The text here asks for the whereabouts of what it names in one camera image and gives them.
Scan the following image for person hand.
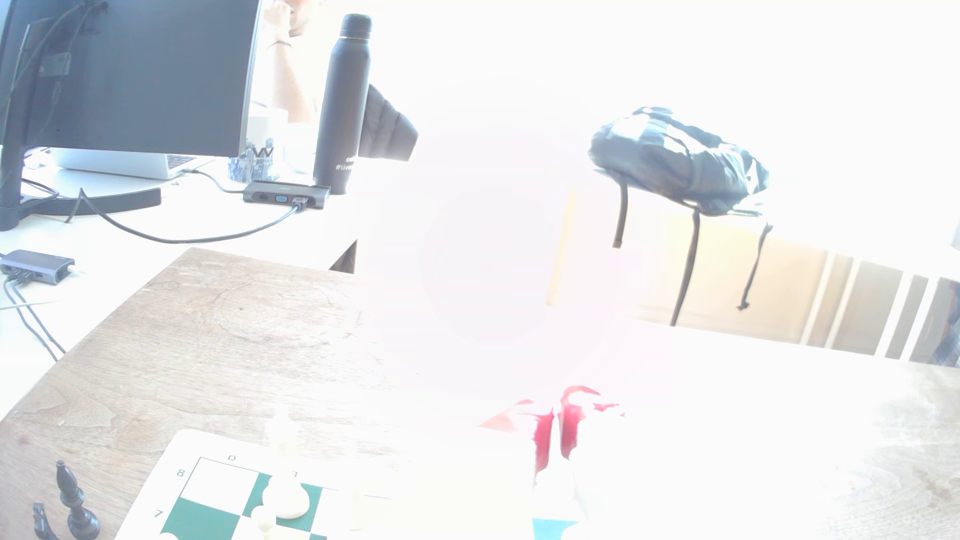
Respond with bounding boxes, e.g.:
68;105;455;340
261;0;300;43

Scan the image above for grey usb hub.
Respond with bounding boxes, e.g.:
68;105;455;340
242;180;332;211
0;249;77;286

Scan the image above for black drawstring bag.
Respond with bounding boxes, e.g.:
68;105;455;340
588;106;774;328

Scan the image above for silver laptop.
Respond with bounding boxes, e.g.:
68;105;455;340
48;147;216;181

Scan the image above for wooden slatted railing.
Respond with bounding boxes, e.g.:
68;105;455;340
549;187;960;369

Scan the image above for grey hub cables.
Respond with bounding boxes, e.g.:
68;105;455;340
3;276;68;363

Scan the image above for black chess bishop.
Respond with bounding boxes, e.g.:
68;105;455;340
55;459;102;540

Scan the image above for black chess piece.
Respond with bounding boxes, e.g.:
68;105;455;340
32;502;60;540

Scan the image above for tall white chess piece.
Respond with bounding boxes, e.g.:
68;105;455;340
261;408;311;520

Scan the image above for green and white chess mat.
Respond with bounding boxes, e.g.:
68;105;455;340
116;429;582;540

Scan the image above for black monitor stand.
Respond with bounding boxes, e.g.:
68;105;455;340
0;146;163;232

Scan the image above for patterned glass tumbler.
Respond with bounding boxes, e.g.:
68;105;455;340
228;138;276;184

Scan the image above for black water bottle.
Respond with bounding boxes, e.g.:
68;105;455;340
312;13;374;196

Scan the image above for black padded jacket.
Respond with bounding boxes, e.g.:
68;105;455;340
357;84;420;163

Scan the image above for person forearm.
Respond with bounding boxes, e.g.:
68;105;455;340
266;39;317;125

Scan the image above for dark computer monitor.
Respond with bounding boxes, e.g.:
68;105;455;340
0;0;263;159

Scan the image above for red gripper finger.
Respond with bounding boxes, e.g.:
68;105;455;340
480;399;557;475
559;385;624;461

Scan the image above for black hub cable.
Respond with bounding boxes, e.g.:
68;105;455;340
66;187;309;246

